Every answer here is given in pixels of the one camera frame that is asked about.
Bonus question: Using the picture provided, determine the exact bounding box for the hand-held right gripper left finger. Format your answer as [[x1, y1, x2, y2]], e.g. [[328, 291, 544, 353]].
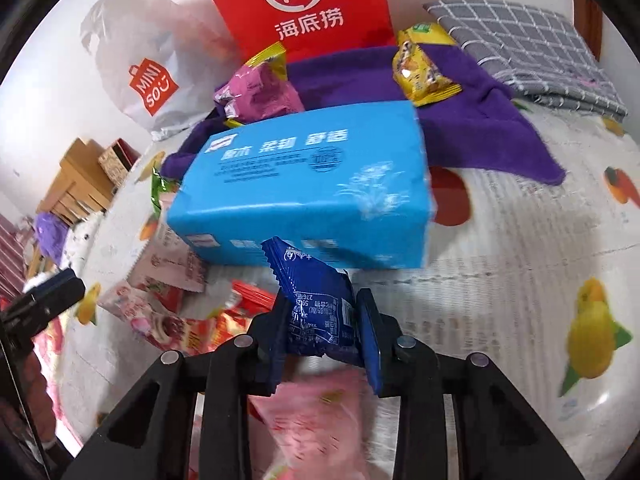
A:
[[62, 295, 292, 480]]

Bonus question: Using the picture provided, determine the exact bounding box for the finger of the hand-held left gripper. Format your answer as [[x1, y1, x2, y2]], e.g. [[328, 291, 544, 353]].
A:
[[22, 268, 87, 321]]

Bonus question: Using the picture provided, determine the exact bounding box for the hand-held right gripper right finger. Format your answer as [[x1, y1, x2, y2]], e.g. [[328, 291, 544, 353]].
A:
[[356, 287, 586, 480]]

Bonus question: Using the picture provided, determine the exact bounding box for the dark blue snack packet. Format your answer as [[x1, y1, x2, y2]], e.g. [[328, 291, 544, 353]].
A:
[[260, 236, 362, 367]]

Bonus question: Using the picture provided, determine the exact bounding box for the green snack packet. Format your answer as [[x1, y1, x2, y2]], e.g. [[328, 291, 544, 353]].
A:
[[150, 165, 182, 221]]

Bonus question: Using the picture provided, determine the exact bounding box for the plain red snack packet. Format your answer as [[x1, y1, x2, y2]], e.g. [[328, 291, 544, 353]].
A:
[[231, 280, 279, 317]]

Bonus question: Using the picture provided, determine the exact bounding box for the purple cloth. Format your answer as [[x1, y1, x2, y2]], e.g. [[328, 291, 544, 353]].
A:
[[34, 211, 69, 262]]

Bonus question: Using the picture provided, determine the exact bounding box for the red striped cloth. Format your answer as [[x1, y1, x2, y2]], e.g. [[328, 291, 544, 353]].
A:
[[0, 212, 27, 297]]

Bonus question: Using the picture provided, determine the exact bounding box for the pink white snack packet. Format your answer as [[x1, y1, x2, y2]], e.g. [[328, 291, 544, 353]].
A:
[[97, 280, 187, 351]]

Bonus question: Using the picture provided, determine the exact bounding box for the wooden cabinet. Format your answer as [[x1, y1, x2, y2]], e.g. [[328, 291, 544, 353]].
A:
[[37, 137, 117, 226]]

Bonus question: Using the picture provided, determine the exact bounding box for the pale pink snack packet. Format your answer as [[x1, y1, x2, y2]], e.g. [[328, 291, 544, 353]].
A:
[[127, 237, 208, 293]]

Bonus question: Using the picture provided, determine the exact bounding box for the patterned cardboard box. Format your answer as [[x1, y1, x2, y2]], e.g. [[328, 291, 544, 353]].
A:
[[98, 139, 142, 186]]

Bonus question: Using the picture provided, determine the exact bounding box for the blue tissue pack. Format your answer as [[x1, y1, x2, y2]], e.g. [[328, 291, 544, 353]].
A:
[[165, 100, 433, 271]]

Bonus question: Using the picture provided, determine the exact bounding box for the fruit print bed cover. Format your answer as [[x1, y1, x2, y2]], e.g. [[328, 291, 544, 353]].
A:
[[50, 95, 640, 480]]

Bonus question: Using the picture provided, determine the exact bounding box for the white plastic shopping bag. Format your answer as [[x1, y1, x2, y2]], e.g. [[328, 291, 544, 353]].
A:
[[80, 0, 241, 141]]

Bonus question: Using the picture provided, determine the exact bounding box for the purple towel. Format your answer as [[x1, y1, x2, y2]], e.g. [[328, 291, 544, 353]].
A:
[[162, 45, 568, 186]]

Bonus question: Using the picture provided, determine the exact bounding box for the pink purple snack packet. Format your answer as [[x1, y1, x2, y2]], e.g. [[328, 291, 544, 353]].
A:
[[212, 60, 306, 123]]

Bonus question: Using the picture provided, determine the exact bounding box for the small yellow snack packet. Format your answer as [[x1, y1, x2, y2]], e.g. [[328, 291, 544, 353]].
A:
[[243, 41, 288, 68]]

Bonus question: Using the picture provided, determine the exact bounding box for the yellow green-label snack packet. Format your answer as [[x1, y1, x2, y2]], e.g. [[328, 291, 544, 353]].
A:
[[397, 22, 458, 48]]

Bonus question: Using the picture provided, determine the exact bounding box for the red paper bag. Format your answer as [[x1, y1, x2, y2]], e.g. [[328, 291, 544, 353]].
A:
[[192, 0, 398, 63]]

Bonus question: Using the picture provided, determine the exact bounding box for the grey checked folded cloth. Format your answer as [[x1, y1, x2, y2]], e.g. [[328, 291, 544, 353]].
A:
[[422, 0, 630, 121]]

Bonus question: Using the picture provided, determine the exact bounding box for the wooden headboard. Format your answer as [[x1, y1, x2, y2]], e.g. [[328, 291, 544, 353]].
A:
[[571, 0, 602, 58]]

